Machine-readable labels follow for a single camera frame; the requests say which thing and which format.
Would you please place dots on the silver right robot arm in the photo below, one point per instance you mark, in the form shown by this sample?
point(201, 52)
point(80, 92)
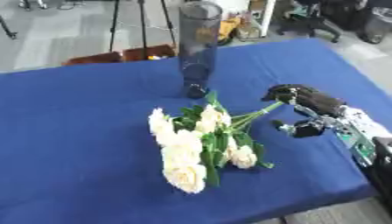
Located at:
point(367, 137)

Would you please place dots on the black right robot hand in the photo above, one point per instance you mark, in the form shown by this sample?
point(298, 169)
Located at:
point(315, 100)

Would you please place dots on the black trash bin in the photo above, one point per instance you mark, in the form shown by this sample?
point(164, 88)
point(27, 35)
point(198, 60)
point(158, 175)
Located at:
point(376, 24)

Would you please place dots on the black office chair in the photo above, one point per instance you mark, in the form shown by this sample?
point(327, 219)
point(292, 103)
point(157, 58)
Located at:
point(311, 20)

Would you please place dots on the black tripod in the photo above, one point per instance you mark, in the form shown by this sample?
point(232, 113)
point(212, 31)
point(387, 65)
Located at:
point(142, 26)

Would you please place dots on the white shelf post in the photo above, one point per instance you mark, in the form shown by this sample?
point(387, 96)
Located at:
point(267, 17)

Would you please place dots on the white flower bouquet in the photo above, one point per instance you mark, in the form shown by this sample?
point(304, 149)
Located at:
point(196, 145)

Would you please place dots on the tall clear glass vase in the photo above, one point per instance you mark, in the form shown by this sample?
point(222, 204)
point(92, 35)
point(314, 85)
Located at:
point(198, 43)

